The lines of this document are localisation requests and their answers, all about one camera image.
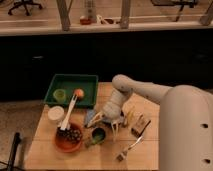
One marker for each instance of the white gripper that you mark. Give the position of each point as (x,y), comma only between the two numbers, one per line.
(112,110)

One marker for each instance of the green pepper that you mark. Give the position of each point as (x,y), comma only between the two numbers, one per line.
(98,135)

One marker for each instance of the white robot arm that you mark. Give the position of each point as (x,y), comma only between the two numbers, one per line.
(185,121)

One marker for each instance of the green plastic cup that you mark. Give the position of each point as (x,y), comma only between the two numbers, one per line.
(59,95)

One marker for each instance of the grey blue sponge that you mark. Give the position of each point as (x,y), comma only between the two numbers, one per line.
(89,115)

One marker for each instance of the yellow banana toy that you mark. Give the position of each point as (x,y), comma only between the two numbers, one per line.
(128,117)

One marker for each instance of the brown wooden block toy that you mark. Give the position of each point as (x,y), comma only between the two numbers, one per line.
(139,127)

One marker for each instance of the silver fork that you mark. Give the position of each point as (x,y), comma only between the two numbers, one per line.
(123,154)

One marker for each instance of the orange fruit toy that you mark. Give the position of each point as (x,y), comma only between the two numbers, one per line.
(79,93)

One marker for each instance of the orange bowl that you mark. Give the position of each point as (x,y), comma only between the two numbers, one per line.
(68,141)

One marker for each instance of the white round container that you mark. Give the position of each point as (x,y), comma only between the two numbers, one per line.
(56,113)

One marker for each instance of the green plastic tray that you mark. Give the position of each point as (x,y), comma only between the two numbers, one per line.
(70,82)

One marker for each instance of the black stand left corner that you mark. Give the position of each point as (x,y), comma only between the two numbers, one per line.
(15,143)

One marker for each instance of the red white object on shelf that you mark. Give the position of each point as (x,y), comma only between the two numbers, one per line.
(89,11)

